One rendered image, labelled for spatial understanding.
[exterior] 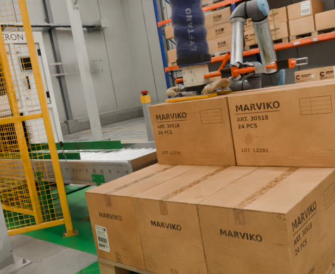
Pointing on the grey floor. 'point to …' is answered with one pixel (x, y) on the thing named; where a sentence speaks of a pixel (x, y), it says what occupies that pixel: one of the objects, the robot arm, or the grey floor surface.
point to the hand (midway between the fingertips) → (232, 71)
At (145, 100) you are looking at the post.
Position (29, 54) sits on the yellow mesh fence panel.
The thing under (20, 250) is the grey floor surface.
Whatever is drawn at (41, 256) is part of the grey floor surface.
